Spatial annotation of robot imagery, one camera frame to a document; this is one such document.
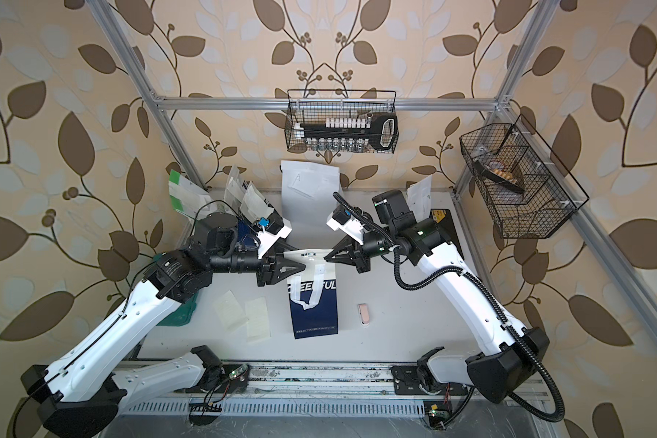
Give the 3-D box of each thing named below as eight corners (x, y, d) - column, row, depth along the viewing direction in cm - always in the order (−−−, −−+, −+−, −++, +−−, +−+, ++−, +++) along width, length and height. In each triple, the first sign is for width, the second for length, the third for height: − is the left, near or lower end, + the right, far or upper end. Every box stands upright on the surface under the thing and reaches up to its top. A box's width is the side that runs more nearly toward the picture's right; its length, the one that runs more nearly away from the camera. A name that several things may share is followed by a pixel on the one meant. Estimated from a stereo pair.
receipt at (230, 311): (229, 334, 86) (227, 332, 84) (213, 305, 92) (210, 302, 90) (250, 320, 89) (248, 317, 87) (233, 292, 95) (231, 289, 93)
